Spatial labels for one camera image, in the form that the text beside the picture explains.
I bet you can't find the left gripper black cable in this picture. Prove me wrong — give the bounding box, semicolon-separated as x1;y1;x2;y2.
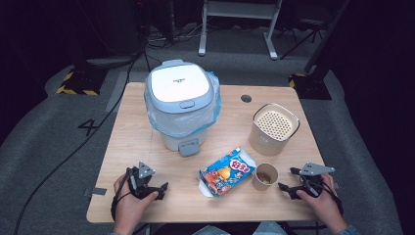
110;167;135;223

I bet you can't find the person's left hand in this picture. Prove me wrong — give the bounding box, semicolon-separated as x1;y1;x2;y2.
113;173;160;231

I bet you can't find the beige canister with strainer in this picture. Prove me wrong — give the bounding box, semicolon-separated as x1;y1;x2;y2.
248;103;300;157

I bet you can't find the white pedal trash bin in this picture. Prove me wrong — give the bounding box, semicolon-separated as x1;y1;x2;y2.
144;59;222;158

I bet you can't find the long grey floor tape strip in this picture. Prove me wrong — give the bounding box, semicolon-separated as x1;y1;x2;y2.
105;70;130;114

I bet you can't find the grey tape piece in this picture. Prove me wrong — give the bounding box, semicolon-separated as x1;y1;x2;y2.
82;187;108;197

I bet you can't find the colourful snack packet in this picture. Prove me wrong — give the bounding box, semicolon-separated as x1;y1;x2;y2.
198;147;258;199

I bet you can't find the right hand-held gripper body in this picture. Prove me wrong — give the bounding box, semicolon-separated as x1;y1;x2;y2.
289;162;336;200

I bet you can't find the black floor cable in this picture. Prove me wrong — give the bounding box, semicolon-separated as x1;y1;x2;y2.
13;48;146;235

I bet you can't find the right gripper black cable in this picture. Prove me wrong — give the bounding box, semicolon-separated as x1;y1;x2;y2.
317;180;345;217

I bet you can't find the blue plastic trash bag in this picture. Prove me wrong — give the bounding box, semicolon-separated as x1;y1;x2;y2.
144;70;222;138

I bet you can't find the black tripod stand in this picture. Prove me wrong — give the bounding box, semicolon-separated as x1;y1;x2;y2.
278;13;329;61

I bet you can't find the person's right hand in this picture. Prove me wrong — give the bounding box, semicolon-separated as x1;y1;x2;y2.
296;173;345;226

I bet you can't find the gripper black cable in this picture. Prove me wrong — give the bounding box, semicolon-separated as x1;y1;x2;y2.
317;180;345;217
110;167;135;223

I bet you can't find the white desk frame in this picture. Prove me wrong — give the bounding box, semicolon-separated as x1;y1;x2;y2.
198;0;284;61

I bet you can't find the black stand base striped edge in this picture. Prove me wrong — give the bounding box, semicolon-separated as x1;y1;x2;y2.
56;66;110;97
288;72;333;101

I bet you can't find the brown paper cup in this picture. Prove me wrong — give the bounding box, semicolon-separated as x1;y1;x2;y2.
252;163;280;192

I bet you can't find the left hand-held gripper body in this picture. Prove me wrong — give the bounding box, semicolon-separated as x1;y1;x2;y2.
125;161;159;201

